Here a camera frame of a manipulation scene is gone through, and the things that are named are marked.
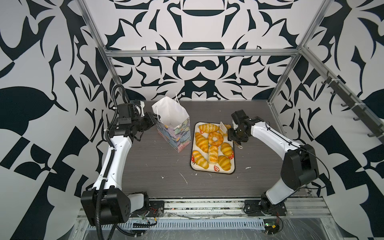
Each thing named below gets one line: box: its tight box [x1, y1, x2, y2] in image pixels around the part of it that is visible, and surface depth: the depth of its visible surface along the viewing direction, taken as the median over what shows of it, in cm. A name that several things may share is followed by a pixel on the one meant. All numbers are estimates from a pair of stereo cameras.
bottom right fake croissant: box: [217, 155, 232, 171], surface depth 87 cm
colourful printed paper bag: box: [152, 93, 192, 153], surface depth 87 cm
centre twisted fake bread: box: [208, 145, 219, 165], surface depth 91 cm
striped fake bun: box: [220, 142, 233, 157], surface depth 93 cm
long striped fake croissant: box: [198, 123, 220, 134], surface depth 103 cm
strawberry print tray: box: [190, 121, 235, 174], surface depth 93 cm
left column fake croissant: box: [195, 132, 209, 154], surface depth 96 cm
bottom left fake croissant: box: [192, 150, 209, 169], surface depth 89 cm
